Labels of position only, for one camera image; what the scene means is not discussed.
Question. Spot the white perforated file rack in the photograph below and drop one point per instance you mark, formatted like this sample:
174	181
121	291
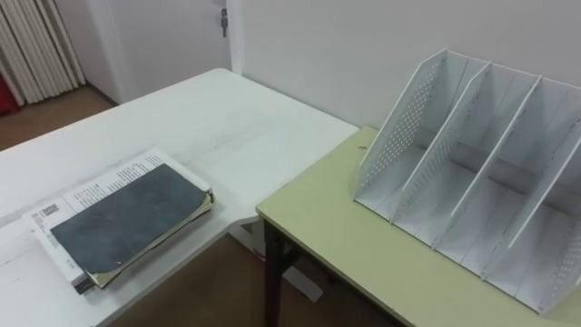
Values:
476	181

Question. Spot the white printed book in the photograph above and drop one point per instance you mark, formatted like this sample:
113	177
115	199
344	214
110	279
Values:
91	191

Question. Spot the dark grey worn book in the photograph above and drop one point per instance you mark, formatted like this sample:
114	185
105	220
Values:
131	218

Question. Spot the white door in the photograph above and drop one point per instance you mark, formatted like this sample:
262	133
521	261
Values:
163	41

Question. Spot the white desk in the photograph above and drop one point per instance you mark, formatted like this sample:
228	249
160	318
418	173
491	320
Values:
218	131

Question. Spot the pale green table black legs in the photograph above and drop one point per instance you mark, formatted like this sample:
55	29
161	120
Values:
345	245

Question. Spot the red object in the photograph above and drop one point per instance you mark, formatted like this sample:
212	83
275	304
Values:
6	97

